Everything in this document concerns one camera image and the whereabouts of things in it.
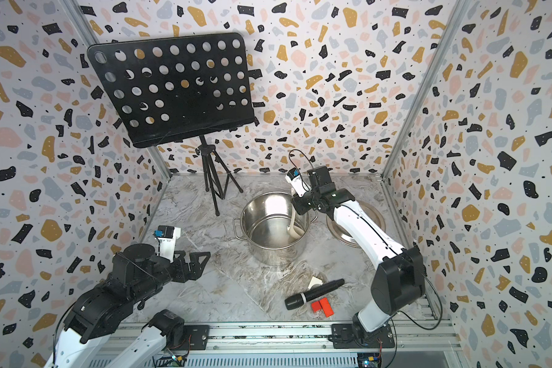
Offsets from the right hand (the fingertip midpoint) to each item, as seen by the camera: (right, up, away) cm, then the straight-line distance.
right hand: (293, 198), depth 83 cm
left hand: (-27, -16, -17) cm, 36 cm away
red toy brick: (+11, -38, -2) cm, 39 cm away
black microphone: (+1, -35, -5) cm, 35 cm away
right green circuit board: (+24, -50, -12) cm, 57 cm away
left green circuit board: (-37, -50, -12) cm, 64 cm away
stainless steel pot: (-13, -12, +18) cm, 25 cm away
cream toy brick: (+8, -31, +2) cm, 32 cm away
